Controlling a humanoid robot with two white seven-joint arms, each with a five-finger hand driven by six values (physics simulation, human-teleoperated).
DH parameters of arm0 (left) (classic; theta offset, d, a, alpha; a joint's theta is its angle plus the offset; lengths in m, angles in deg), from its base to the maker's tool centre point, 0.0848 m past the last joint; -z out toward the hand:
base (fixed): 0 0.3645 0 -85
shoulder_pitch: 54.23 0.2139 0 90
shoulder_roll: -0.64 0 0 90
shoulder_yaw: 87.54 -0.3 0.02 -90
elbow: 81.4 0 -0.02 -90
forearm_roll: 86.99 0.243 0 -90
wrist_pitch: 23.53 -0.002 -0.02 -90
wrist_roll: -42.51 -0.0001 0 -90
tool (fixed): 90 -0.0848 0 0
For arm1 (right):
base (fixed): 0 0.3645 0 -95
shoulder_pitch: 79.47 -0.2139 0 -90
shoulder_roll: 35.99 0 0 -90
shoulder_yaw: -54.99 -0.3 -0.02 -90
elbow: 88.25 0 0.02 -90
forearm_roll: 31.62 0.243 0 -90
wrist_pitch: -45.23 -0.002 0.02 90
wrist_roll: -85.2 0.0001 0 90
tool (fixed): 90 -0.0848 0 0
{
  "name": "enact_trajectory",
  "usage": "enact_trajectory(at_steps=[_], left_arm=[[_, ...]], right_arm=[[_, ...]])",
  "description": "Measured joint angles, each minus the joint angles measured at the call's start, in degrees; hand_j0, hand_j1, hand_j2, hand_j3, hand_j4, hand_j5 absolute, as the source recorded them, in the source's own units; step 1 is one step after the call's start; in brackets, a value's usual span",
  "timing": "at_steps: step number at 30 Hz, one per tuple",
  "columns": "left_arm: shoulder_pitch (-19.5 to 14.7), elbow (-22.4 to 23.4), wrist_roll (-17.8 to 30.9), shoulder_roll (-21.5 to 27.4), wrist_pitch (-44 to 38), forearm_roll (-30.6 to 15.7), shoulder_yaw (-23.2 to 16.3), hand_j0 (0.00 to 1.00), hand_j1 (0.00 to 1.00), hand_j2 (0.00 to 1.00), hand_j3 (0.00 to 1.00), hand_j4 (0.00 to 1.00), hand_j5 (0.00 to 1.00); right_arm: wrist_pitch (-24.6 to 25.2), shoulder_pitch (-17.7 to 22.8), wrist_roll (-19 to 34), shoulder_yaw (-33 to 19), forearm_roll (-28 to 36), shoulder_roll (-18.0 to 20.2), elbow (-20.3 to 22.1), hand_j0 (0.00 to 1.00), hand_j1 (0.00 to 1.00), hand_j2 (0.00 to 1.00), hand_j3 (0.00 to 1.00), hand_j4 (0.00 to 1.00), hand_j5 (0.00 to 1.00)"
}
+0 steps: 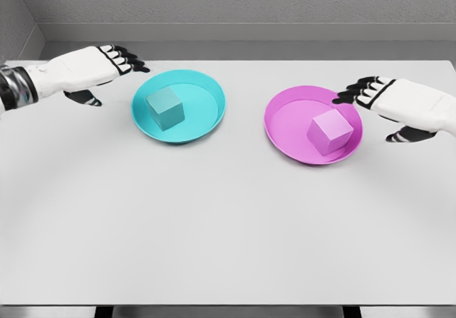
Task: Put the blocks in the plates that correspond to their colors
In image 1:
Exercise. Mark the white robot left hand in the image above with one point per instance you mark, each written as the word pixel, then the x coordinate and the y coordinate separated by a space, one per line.
pixel 85 68

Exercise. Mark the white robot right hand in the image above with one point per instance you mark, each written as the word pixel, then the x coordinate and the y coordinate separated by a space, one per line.
pixel 413 106

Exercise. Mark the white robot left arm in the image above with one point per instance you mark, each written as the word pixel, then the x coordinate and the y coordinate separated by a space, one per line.
pixel 21 84

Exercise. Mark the magenta block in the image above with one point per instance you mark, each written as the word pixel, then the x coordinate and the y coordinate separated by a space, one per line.
pixel 329 132

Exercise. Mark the cyan block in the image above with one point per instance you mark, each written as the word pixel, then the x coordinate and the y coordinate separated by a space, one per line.
pixel 165 109

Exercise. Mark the cyan plate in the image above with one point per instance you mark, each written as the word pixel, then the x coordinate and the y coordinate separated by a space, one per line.
pixel 201 97

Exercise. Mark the magenta plate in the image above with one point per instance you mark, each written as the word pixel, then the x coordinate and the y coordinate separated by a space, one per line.
pixel 288 122

